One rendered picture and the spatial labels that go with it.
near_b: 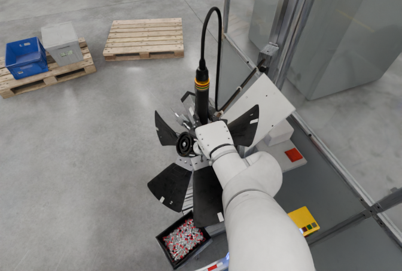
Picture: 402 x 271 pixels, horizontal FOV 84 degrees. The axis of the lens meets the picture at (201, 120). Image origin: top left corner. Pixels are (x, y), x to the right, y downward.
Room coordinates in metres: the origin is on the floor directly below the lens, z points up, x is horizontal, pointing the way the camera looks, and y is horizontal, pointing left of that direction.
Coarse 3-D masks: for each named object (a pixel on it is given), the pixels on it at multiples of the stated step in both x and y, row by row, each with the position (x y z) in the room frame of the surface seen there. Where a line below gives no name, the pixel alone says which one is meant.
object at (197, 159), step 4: (196, 156) 0.52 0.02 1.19; (200, 156) 0.52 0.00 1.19; (204, 156) 0.52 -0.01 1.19; (192, 160) 0.50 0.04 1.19; (196, 160) 0.50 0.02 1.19; (204, 160) 0.50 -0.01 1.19; (208, 160) 0.50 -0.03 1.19; (192, 164) 0.48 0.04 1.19; (196, 164) 0.48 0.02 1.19; (200, 164) 0.48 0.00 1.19; (204, 164) 0.48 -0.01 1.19; (208, 164) 0.48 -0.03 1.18; (196, 168) 0.46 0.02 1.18; (200, 168) 0.46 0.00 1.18
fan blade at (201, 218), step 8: (208, 168) 0.46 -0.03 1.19; (200, 176) 0.42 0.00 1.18; (208, 176) 0.42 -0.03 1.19; (216, 176) 0.42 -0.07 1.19; (200, 184) 0.39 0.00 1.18; (208, 184) 0.39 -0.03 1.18; (216, 184) 0.39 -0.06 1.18; (200, 192) 0.36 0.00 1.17; (208, 192) 0.36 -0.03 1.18; (216, 192) 0.36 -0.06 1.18; (200, 200) 0.33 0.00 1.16; (208, 200) 0.32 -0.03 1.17; (216, 200) 0.32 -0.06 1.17; (200, 208) 0.30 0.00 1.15; (208, 208) 0.30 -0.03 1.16; (216, 208) 0.29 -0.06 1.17; (200, 216) 0.27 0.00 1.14; (208, 216) 0.27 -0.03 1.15; (216, 216) 0.27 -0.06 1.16; (200, 224) 0.24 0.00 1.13; (208, 224) 0.24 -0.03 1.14
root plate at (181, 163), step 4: (180, 156) 0.55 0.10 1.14; (176, 160) 0.54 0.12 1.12; (180, 160) 0.54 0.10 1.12; (184, 160) 0.54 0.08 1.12; (188, 160) 0.54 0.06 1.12; (180, 164) 0.53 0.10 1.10; (184, 164) 0.52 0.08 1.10; (188, 164) 0.52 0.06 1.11; (188, 168) 0.51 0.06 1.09; (192, 168) 0.51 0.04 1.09
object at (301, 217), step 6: (300, 210) 0.32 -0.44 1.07; (306, 210) 0.32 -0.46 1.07; (294, 216) 0.29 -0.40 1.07; (300, 216) 0.29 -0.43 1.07; (306, 216) 0.29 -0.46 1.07; (294, 222) 0.27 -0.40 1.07; (300, 222) 0.27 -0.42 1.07; (306, 222) 0.27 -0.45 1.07; (312, 222) 0.27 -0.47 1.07; (300, 228) 0.24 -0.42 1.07; (306, 228) 0.24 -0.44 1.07; (312, 228) 0.24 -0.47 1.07; (318, 228) 0.24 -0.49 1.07; (306, 234) 0.22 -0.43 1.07
